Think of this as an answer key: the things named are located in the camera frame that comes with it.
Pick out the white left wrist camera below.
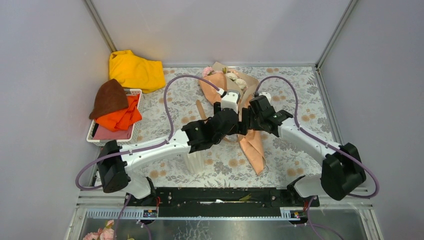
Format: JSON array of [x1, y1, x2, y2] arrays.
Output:
[[220, 90, 241, 114]]

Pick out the brown cloth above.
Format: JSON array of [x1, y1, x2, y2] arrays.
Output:
[[88, 79, 129, 120]]

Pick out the floral patterned table mat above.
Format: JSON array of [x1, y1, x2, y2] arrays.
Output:
[[135, 66, 333, 188]]

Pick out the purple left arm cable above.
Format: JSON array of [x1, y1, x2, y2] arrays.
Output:
[[74, 74, 223, 240]]

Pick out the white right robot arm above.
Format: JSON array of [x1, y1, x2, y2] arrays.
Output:
[[248, 95, 367, 206]]

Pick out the pink artificial flowers at bottom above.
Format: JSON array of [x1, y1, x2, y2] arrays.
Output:
[[82, 219, 115, 240]]

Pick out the white ribbed vase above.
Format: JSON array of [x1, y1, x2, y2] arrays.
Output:
[[181, 151, 205, 174]]

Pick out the orange cloth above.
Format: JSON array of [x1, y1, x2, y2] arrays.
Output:
[[94, 94, 143, 132]]

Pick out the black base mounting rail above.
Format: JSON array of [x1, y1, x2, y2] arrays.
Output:
[[128, 187, 320, 218]]

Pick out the yellow cloth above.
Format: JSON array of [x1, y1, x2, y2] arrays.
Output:
[[109, 50, 166, 93]]

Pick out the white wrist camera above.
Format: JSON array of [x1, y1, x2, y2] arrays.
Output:
[[254, 91, 272, 103], [220, 90, 241, 114]]

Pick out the flower bouquet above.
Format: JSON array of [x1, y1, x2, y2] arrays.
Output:
[[195, 61, 268, 176]]

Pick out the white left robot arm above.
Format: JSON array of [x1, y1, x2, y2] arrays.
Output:
[[96, 102, 251, 206]]

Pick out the pink cloth in basket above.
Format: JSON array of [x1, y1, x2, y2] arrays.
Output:
[[92, 123, 133, 140]]

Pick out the white plastic basket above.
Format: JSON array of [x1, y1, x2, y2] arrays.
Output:
[[86, 88, 147, 147]]

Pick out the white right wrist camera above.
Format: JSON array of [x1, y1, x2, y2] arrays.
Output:
[[254, 91, 272, 103]]

